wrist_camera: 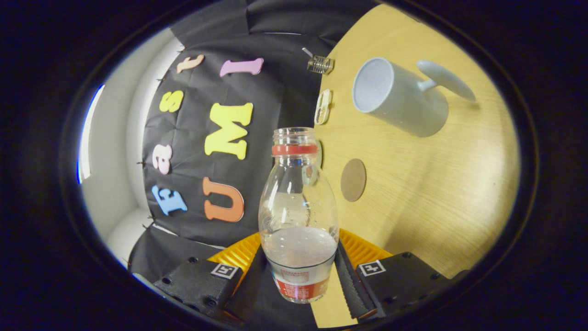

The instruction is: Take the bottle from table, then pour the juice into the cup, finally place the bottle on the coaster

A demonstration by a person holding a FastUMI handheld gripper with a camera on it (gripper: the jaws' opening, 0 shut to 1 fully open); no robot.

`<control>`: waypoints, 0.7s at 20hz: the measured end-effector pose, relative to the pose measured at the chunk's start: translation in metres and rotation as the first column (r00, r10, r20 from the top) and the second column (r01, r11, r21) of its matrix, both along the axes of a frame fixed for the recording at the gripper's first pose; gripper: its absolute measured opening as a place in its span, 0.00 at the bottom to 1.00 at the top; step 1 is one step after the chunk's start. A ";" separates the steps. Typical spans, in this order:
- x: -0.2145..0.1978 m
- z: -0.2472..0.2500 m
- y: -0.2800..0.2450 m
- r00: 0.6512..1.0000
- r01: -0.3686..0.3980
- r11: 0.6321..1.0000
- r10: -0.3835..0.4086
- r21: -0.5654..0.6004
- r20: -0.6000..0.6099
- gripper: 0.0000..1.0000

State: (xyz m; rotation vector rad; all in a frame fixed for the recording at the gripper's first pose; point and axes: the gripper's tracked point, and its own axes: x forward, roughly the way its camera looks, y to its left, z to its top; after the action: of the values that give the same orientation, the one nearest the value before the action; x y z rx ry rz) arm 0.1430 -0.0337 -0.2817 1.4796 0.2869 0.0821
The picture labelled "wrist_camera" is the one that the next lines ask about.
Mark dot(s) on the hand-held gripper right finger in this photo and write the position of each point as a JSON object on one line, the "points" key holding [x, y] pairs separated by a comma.
{"points": [[356, 294]]}

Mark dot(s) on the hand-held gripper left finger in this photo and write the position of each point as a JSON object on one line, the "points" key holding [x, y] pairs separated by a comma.
{"points": [[197, 285]]}

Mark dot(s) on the clear juice bottle red label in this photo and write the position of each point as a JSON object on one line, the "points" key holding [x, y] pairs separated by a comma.
{"points": [[298, 248]]}

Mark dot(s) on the round brown coaster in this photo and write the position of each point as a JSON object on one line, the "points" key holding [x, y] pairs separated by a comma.
{"points": [[353, 180]]}

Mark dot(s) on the white cup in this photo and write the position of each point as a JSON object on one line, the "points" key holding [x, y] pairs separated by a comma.
{"points": [[409, 105]]}

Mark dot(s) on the wooden table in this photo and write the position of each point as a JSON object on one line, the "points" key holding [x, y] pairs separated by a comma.
{"points": [[436, 184]]}

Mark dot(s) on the large ceiling light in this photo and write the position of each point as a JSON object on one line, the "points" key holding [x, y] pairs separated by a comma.
{"points": [[87, 138]]}

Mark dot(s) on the white divided dish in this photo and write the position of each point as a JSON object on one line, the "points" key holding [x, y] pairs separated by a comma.
{"points": [[323, 108]]}

